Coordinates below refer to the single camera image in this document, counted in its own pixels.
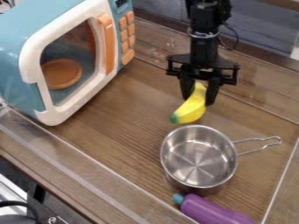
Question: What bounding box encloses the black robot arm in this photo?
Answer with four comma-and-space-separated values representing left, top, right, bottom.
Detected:
166, 0, 240, 106

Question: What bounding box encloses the purple toy eggplant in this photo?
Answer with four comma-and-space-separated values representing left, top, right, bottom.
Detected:
172, 193, 256, 224

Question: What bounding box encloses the blue grey sofa background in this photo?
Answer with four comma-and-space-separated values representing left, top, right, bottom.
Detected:
133, 0, 299, 56

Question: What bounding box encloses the blue toy microwave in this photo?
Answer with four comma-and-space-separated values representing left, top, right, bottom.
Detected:
0, 0, 136, 126

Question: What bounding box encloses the silver pot with wire handle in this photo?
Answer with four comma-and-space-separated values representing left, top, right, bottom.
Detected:
160, 124, 281, 195

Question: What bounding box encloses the yellow toy banana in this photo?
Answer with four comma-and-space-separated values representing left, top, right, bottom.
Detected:
170, 82, 206, 123

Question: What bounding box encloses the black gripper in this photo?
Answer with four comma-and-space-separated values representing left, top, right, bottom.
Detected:
166, 36, 238, 106

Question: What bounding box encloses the black cable bottom left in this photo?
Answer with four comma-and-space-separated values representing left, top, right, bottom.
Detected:
0, 199, 39, 224

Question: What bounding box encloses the orange microwave turntable plate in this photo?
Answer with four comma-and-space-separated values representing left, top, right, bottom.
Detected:
41, 59, 82, 90

